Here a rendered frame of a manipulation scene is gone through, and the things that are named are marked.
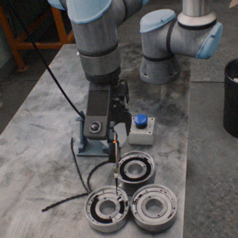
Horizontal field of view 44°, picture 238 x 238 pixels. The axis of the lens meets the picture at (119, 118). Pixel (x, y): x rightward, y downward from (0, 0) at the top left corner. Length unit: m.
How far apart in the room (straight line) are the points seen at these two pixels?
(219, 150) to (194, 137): 0.18
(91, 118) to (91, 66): 0.10
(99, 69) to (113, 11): 0.10
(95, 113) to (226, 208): 1.25
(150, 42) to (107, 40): 0.52
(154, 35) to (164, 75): 0.15
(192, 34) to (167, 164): 0.40
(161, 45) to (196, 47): 0.12
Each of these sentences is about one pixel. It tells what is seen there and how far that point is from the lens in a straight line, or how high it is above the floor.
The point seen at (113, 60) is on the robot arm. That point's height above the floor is 1.16.
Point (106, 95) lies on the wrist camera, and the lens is 0.57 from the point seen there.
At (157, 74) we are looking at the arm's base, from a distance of 1.07.
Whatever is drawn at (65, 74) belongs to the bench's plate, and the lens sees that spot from 1.25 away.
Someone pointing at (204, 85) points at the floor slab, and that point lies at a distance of 2.47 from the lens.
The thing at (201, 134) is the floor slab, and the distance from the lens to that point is 2.04.
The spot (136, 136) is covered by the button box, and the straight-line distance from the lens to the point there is 0.85.
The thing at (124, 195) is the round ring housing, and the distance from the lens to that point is 0.73.
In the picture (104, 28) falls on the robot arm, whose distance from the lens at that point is 0.51.
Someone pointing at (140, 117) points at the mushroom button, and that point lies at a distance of 0.84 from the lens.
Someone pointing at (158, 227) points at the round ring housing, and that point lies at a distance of 0.68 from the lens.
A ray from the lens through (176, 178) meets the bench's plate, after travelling 0.79.
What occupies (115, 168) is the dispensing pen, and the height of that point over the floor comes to 0.89.
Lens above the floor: 1.43
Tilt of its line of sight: 41 degrees down
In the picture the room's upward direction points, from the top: 10 degrees counter-clockwise
